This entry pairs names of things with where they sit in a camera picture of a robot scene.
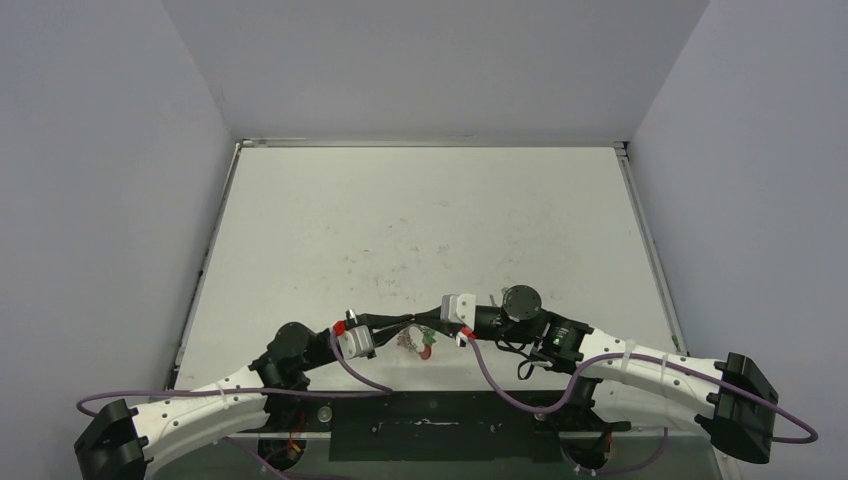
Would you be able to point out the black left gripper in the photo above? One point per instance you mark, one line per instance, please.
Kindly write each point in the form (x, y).
(377, 322)

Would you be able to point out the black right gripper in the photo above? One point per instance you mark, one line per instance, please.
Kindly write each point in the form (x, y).
(460, 324)

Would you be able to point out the key with green tag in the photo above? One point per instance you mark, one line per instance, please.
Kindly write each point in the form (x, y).
(429, 340)

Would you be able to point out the metal keyring with red grip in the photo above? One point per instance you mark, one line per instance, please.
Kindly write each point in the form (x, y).
(410, 339)

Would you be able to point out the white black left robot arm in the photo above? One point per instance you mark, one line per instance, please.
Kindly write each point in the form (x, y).
(132, 442)

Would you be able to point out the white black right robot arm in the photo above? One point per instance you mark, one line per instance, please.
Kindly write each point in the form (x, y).
(730, 401)

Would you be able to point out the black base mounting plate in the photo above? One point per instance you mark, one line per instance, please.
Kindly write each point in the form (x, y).
(429, 426)

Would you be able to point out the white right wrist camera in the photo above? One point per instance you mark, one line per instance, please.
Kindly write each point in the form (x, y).
(457, 317)

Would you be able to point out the aluminium table frame rail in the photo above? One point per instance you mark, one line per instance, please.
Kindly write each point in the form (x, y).
(654, 259)

